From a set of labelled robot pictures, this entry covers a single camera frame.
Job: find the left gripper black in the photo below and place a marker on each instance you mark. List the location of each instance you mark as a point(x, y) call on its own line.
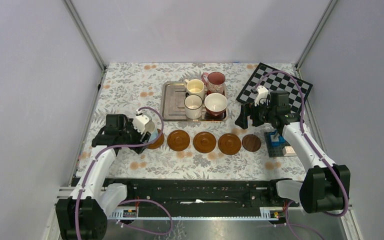
point(145, 137)

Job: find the pink mug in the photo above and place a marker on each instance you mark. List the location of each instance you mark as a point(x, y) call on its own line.
point(214, 82)

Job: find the light blue mug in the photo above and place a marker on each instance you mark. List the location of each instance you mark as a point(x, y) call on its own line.
point(152, 129)

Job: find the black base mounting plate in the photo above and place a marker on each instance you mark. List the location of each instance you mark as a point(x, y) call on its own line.
point(186, 199)

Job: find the white ribbed mug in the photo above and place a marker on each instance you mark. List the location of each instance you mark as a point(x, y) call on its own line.
point(193, 106)

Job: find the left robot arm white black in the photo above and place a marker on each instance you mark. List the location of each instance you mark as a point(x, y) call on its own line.
point(84, 214)

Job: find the floral tablecloth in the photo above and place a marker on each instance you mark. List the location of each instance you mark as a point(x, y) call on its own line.
point(129, 86)

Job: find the white toy brick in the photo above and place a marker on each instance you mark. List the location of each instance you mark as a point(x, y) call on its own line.
point(288, 151)

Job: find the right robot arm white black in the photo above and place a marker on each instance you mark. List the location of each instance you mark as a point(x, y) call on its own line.
point(325, 187)

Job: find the blue toy brick stack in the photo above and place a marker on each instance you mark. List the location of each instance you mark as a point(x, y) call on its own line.
point(275, 139)

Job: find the white cup on red saucer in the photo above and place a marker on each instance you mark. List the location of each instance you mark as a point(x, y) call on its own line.
point(215, 104)

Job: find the brown wooden coaster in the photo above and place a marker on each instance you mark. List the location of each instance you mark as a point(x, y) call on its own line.
point(158, 142)
point(204, 142)
point(229, 144)
point(178, 140)

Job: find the dark grey brick baseplate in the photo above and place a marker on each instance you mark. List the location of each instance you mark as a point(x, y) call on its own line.
point(274, 151)

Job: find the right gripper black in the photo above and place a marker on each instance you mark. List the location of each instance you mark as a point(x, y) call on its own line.
point(248, 109)

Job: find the dark walnut round coaster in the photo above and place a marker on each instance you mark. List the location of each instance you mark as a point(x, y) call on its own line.
point(251, 143)

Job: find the metal serving tray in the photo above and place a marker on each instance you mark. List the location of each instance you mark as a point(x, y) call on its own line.
point(172, 106)

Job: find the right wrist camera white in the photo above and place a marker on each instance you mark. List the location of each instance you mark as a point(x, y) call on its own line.
point(261, 96)

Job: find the cream yellow mug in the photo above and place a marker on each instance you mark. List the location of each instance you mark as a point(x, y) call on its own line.
point(195, 87)

